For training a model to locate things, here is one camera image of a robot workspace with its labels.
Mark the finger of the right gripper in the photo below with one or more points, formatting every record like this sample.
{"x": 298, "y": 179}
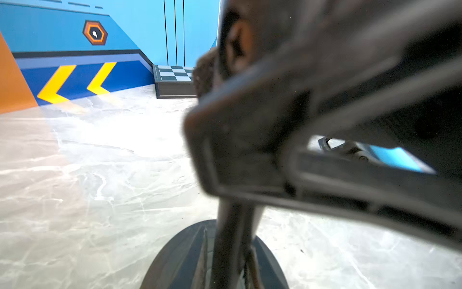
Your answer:
{"x": 383, "y": 73}

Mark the light blue tube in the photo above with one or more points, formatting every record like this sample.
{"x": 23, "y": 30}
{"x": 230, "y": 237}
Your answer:
{"x": 398, "y": 158}

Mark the black round stand base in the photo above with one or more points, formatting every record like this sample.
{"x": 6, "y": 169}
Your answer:
{"x": 187, "y": 262}

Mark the folded chess board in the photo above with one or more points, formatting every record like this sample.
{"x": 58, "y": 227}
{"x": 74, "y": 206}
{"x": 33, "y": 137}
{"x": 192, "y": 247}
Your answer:
{"x": 174, "y": 82}

